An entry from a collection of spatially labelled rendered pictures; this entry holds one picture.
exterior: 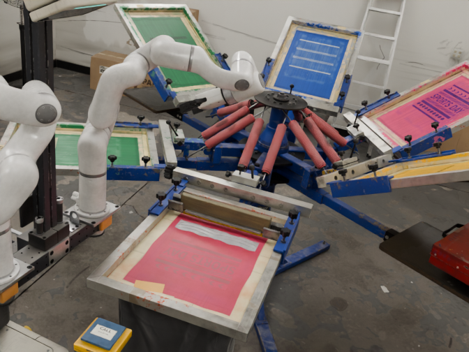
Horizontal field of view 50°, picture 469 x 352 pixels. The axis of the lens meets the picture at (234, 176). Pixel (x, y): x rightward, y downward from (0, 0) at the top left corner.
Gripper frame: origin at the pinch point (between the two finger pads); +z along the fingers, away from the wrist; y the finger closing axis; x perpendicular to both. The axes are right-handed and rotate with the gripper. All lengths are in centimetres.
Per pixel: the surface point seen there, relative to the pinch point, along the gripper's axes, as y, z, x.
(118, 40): -406, 256, -202
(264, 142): -108, 11, 11
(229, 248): -26, 12, 54
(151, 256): -4, 35, 47
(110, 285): 21, 37, 51
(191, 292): 5, 17, 62
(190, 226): -29, 29, 41
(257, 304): 2, -5, 72
